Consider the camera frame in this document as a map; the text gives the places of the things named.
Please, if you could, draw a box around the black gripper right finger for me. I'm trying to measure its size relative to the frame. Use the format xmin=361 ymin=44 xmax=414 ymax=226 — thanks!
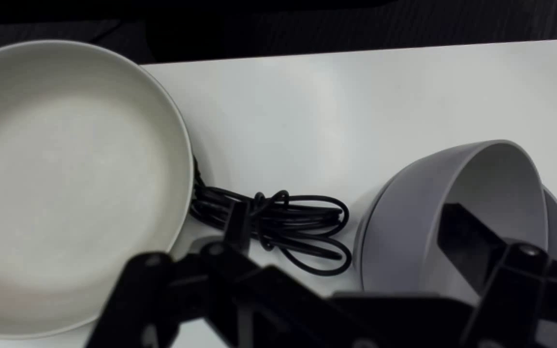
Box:
xmin=437 ymin=201 xmax=557 ymax=348

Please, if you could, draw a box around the black cable bundle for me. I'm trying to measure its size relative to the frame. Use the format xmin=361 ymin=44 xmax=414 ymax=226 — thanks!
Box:
xmin=189 ymin=157 xmax=356 ymax=278

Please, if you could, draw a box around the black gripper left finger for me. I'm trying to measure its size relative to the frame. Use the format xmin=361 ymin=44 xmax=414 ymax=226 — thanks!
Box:
xmin=83 ymin=199 xmax=358 ymax=348

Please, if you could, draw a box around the large beige plate bowl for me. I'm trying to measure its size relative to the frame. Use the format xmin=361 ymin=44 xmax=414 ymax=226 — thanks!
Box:
xmin=0 ymin=37 xmax=195 ymax=342

